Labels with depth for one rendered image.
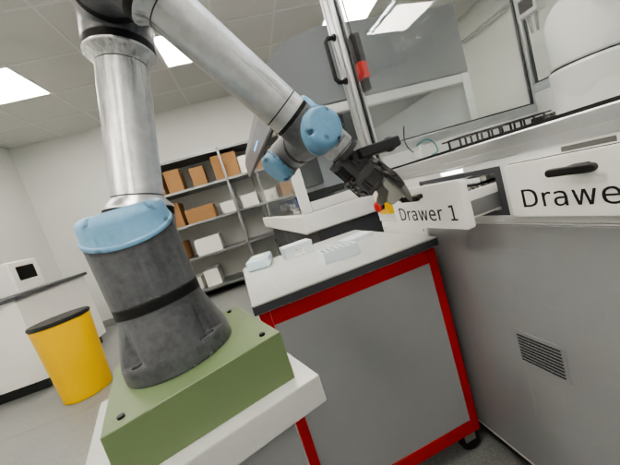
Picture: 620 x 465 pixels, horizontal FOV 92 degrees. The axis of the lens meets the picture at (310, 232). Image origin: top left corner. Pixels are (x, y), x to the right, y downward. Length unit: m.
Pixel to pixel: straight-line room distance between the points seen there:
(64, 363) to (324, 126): 2.81
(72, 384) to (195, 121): 3.65
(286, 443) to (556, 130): 0.68
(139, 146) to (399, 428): 1.02
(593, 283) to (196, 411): 0.70
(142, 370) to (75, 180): 5.15
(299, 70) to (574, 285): 1.39
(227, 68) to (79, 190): 5.04
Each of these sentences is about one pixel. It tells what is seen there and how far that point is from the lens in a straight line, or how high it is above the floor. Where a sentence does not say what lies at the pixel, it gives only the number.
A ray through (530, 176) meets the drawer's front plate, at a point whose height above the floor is 0.90.
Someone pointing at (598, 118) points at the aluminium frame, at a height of 0.97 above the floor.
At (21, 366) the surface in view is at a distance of 3.93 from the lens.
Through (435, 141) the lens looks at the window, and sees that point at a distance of 0.95.
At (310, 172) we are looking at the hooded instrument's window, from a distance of 1.58.
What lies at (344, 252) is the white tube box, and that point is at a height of 0.78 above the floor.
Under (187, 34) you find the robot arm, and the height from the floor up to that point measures 1.27.
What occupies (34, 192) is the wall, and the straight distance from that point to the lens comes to 5.79.
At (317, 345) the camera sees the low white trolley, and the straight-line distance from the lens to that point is 0.90.
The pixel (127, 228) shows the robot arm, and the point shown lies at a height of 1.02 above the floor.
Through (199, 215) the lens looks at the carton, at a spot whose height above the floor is 1.17.
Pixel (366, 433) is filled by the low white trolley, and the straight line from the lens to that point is 1.09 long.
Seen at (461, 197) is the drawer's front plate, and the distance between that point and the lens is 0.72.
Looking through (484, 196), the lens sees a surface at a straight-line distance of 0.79.
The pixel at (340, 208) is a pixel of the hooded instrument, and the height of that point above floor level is 0.87.
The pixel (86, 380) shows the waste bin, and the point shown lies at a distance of 3.11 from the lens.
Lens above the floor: 0.99
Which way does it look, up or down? 7 degrees down
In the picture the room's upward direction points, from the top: 17 degrees counter-clockwise
